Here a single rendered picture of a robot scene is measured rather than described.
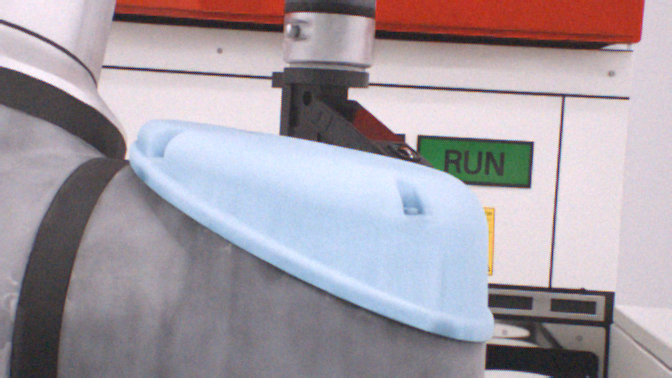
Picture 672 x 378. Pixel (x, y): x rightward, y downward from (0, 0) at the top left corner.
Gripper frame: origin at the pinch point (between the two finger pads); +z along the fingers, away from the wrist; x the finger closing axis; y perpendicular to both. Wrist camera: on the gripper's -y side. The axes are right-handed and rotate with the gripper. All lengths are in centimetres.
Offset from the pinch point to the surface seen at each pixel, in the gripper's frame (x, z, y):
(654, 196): -164, -3, 89
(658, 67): -163, -31, 90
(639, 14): -34.9, -27.6, -2.0
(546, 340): -32.5, 5.0, 4.4
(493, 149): -28.3, -13.9, 9.3
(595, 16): -31.5, -27.2, 0.4
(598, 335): -36.3, 4.1, 1.0
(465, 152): -26.2, -13.4, 11.2
